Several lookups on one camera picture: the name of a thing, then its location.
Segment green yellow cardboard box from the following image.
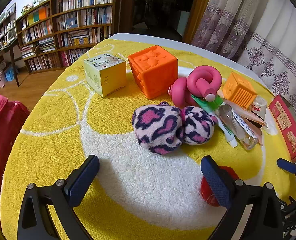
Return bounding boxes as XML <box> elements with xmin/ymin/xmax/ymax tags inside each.
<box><xmin>84</xmin><ymin>54</ymin><xmax>127</xmax><ymax>98</ymax></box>

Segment yellow white printed towel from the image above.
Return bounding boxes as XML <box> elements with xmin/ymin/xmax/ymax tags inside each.
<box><xmin>0</xmin><ymin>39</ymin><xmax>296</xmax><ymax>240</ymax></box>

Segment rows of books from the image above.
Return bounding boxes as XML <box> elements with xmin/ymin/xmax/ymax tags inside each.
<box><xmin>19</xmin><ymin>0</ymin><xmax>115</xmax><ymax>72</ymax></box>

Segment pink leopard print plush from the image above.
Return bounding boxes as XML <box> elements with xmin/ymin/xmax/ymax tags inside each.
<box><xmin>132</xmin><ymin>102</ymin><xmax>218</xmax><ymax>155</ymax></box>

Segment green white cream tube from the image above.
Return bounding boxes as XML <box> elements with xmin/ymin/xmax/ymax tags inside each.
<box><xmin>191</xmin><ymin>94</ymin><xmax>238</xmax><ymax>148</ymax></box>

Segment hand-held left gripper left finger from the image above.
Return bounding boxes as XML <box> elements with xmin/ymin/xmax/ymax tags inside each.
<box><xmin>17</xmin><ymin>155</ymin><xmax>100</xmax><ymax>240</ymax></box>

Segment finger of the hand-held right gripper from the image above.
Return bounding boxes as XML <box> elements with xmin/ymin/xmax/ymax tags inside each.
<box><xmin>277</xmin><ymin>158</ymin><xmax>296</xmax><ymax>188</ymax></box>

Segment small white bottle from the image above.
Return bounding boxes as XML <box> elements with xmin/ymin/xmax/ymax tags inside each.
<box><xmin>250</xmin><ymin>95</ymin><xmax>267</xmax><ymax>120</ymax></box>

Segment pink knotted foam tube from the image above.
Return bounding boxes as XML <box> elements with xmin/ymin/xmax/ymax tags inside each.
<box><xmin>168</xmin><ymin>65</ymin><xmax>223</xmax><ymax>107</ymax></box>

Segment large orange rubber cube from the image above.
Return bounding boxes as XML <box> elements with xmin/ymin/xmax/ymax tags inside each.
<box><xmin>127</xmin><ymin>45</ymin><xmax>179</xmax><ymax>100</ymax></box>

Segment wooden door frame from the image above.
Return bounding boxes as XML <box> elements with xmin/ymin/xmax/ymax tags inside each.
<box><xmin>183</xmin><ymin>0</ymin><xmax>217</xmax><ymax>44</ymax></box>

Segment pink tissue packet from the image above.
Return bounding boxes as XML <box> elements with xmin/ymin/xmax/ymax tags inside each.
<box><xmin>228</xmin><ymin>105</ymin><xmax>268</xmax><ymax>147</ymax></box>

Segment dark open shelf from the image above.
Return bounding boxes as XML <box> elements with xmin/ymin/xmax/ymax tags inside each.
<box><xmin>0</xmin><ymin>12</ymin><xmax>18</xmax><ymax>53</ymax></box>

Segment white purple patterned curtain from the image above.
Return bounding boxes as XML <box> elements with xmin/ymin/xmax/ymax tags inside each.
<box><xmin>237</xmin><ymin>0</ymin><xmax>296</xmax><ymax>120</ymax></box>

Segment small orange rubber cube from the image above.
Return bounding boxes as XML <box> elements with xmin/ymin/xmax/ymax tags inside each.
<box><xmin>222</xmin><ymin>72</ymin><xmax>258</xmax><ymax>109</ymax></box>

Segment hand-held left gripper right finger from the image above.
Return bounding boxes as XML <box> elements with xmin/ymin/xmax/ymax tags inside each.
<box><xmin>200</xmin><ymin>155</ymin><xmax>285</xmax><ymax>240</ymax></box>

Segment beige curtain purple band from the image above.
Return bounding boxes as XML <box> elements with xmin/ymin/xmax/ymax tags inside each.
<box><xmin>190</xmin><ymin>0</ymin><xmax>258</xmax><ymax>63</ymax></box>

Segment blue plastic stool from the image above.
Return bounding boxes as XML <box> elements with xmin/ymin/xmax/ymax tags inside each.
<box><xmin>4</xmin><ymin>66</ymin><xmax>16</xmax><ymax>82</ymax></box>

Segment dark wooden desk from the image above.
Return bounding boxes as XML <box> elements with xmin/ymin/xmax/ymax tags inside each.
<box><xmin>0</xmin><ymin>40</ymin><xmax>22</xmax><ymax>90</ymax></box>

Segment red cardboard box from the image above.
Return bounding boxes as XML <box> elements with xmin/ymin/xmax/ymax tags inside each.
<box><xmin>268</xmin><ymin>94</ymin><xmax>296</xmax><ymax>163</ymax></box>

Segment wooden bookshelf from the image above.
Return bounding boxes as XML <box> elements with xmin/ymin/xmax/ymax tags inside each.
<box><xmin>14</xmin><ymin>0</ymin><xmax>118</xmax><ymax>74</ymax></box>

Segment clear bottle green cap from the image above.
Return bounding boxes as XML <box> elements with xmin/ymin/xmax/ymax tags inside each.
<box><xmin>208</xmin><ymin>96</ymin><xmax>260</xmax><ymax>150</ymax></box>

